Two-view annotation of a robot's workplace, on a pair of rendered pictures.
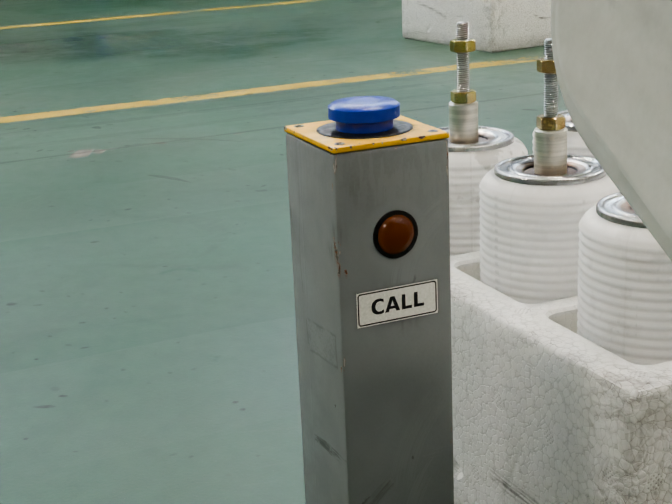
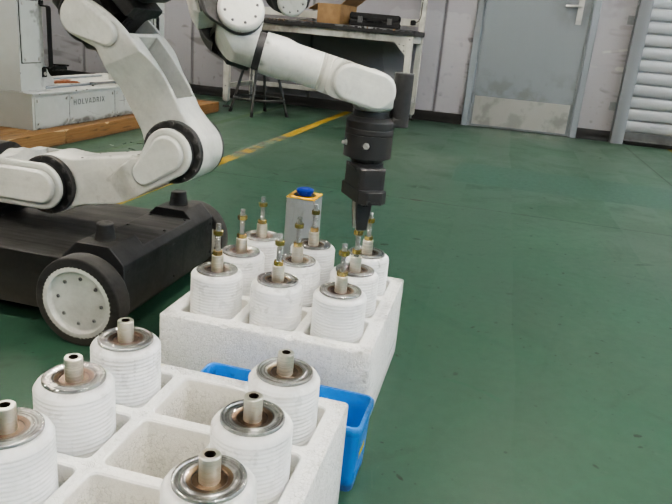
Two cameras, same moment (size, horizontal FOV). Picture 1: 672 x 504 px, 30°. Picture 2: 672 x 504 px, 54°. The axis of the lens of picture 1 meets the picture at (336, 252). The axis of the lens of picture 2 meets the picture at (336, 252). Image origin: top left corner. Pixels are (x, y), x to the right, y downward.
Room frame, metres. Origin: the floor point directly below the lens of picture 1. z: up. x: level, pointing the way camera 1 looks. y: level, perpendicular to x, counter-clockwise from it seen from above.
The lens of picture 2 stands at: (1.65, -1.21, 0.68)
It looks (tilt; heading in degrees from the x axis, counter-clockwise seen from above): 18 degrees down; 126
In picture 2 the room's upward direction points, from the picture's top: 5 degrees clockwise
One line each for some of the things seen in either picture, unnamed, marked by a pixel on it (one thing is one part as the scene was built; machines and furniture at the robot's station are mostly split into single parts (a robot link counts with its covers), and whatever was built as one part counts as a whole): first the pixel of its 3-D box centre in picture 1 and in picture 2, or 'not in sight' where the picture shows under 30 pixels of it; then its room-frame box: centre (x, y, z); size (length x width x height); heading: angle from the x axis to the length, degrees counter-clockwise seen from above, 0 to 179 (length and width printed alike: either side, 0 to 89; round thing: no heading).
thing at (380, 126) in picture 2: not in sight; (378, 102); (0.98, -0.19, 0.57); 0.11 x 0.11 x 0.11; 41
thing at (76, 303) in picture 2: not in sight; (83, 299); (0.47, -0.47, 0.10); 0.20 x 0.05 x 0.20; 23
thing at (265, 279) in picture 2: not in sight; (277, 280); (0.92, -0.36, 0.25); 0.08 x 0.08 x 0.01
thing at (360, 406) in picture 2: not in sight; (277, 424); (1.04, -0.48, 0.06); 0.30 x 0.11 x 0.12; 22
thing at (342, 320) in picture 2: not in sight; (336, 337); (1.03, -0.32, 0.16); 0.10 x 0.10 x 0.18
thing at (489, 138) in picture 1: (463, 140); (366, 253); (0.93, -0.10, 0.25); 0.08 x 0.08 x 0.01
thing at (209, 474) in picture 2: not in sight; (209, 468); (1.24, -0.83, 0.26); 0.02 x 0.02 x 0.03
